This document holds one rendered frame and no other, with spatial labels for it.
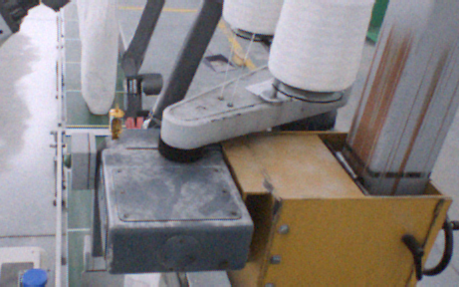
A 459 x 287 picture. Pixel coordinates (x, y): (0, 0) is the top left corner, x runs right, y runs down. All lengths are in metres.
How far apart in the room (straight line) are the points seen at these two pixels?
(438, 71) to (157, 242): 0.54
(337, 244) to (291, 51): 0.38
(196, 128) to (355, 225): 0.33
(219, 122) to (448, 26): 0.40
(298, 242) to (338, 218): 0.08
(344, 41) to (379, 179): 0.33
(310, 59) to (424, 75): 0.23
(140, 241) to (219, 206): 0.14
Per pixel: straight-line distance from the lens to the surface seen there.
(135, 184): 0.95
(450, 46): 1.04
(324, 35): 0.88
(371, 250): 1.14
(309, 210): 1.02
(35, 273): 1.48
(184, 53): 1.30
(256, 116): 1.08
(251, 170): 1.03
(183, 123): 0.99
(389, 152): 1.09
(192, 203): 0.93
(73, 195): 2.50
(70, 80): 3.51
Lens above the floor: 1.89
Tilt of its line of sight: 29 degrees down
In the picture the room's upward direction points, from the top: 6 degrees clockwise
